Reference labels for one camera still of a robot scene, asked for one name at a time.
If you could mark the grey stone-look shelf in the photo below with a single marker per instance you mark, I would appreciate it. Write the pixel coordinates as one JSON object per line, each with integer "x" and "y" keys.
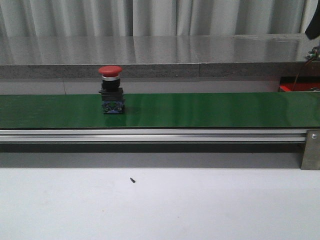
{"x": 80, "y": 57}

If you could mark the aluminium conveyor rail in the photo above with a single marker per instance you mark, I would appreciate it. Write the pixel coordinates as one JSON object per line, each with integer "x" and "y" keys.
{"x": 153, "y": 135}

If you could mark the green conveyor belt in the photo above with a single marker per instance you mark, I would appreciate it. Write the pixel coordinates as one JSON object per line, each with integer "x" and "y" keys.
{"x": 163, "y": 110}

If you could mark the red bin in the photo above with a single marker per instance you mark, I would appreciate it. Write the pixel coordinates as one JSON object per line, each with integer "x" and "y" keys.
{"x": 303, "y": 84}

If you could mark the metal conveyor bracket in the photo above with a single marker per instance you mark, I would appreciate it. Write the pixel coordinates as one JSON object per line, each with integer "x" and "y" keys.
{"x": 311, "y": 155}

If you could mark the red mushroom push button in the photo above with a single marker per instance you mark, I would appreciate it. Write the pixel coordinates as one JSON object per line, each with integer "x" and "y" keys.
{"x": 112, "y": 95}

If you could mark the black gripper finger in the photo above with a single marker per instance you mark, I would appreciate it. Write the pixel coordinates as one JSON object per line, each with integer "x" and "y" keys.
{"x": 313, "y": 29}

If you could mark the small green circuit board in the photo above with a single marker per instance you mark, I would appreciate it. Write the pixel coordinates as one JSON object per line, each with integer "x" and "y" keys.
{"x": 314, "y": 55}

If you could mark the grey curtain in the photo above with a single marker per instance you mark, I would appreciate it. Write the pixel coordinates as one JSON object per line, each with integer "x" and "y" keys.
{"x": 66, "y": 18}

